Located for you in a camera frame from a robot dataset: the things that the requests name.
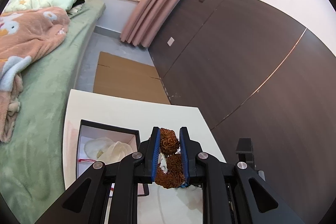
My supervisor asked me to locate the brown rudraksha bead bracelet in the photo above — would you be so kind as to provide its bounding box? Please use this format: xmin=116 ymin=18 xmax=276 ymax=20
xmin=154 ymin=127 xmax=186 ymax=189

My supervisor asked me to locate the black jewelry box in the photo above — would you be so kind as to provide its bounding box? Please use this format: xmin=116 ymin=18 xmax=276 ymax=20
xmin=76 ymin=119 xmax=150 ymax=197

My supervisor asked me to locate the flattened brown cardboard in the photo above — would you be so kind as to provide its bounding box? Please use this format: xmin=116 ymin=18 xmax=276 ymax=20
xmin=93 ymin=52 xmax=170 ymax=105

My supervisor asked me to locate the green bed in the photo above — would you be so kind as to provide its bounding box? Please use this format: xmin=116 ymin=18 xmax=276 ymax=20
xmin=1 ymin=0 xmax=105 ymax=223

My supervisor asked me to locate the pink duck blanket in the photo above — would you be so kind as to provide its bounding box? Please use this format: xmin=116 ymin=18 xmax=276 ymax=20
xmin=1 ymin=7 xmax=70 ymax=143

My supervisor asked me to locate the white wall socket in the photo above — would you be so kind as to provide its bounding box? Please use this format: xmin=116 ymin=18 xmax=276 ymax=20
xmin=167 ymin=37 xmax=174 ymax=47

